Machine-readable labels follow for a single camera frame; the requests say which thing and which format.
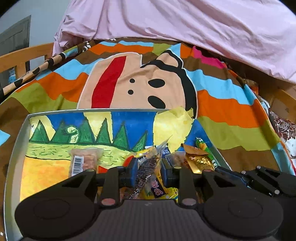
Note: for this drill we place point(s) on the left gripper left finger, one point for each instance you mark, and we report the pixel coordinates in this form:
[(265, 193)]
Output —
[(113, 180)]

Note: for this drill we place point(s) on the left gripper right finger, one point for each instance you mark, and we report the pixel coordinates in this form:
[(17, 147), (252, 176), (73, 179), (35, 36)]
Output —
[(183, 179)]

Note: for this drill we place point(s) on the gold foil snack pouch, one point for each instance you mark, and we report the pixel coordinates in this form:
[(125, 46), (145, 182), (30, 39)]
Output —
[(197, 159)]

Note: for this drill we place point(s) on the dark snack clear wrapper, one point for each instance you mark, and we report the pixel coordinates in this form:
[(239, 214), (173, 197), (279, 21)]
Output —
[(148, 162)]

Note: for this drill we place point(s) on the green sausage stick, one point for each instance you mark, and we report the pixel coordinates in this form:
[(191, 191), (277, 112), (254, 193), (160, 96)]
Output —
[(202, 145)]

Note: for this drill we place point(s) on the nut bar clear wrapper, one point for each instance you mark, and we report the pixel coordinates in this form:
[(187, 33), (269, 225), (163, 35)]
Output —
[(84, 159)]

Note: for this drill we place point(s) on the orange snack clear pouch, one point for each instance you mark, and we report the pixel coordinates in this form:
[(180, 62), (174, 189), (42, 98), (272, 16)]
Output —
[(102, 169)]

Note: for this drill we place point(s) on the yellow green biscuit packet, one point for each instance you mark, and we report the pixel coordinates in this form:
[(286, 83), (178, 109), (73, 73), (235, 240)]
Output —
[(157, 190)]

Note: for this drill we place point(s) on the floral white quilt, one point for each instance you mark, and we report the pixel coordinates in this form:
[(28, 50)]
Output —
[(286, 131)]

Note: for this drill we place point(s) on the metal tray with dinosaur drawing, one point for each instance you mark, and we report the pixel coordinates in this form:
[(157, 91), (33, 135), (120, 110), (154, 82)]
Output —
[(42, 157)]

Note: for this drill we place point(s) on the colourful cartoon monkey blanket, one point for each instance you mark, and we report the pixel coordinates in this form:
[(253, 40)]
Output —
[(137, 73)]

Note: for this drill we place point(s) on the pink draped sheet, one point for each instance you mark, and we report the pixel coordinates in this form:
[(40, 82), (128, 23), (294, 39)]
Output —
[(260, 34)]

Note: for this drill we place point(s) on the grey door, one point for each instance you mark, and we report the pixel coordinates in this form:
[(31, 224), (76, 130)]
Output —
[(14, 38)]

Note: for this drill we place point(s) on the wooden right bed frame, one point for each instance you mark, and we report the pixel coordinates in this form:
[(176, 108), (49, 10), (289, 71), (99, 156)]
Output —
[(280, 94)]

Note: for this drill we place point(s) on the wooden bed rail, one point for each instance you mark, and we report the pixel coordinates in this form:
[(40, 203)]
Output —
[(18, 59)]

